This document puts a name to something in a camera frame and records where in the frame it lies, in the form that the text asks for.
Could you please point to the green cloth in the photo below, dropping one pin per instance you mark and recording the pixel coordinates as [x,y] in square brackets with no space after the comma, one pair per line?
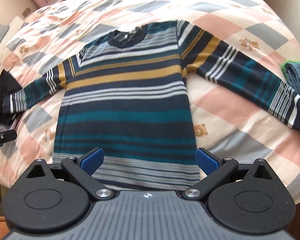
[283,67]

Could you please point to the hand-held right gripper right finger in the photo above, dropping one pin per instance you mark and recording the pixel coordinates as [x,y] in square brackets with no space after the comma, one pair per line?
[206,162]

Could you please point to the cream quilted headboard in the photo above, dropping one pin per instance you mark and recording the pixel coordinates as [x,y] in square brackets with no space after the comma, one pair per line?
[14,22]

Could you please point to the gold wall socket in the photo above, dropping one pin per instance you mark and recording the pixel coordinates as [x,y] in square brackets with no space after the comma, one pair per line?
[26,11]

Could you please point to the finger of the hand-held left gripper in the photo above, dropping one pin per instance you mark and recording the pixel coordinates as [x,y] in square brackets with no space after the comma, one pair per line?
[2,135]

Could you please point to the black garment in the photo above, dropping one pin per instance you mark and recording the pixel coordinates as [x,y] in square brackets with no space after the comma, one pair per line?
[2,97]

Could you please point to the checked bear print quilt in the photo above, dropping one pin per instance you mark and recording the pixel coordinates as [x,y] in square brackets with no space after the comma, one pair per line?
[227,105]

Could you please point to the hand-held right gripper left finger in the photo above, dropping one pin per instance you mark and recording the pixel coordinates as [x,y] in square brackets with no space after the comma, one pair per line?
[92,161]

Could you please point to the striped knit sweater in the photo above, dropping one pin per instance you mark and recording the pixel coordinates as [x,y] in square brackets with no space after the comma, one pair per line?
[127,105]

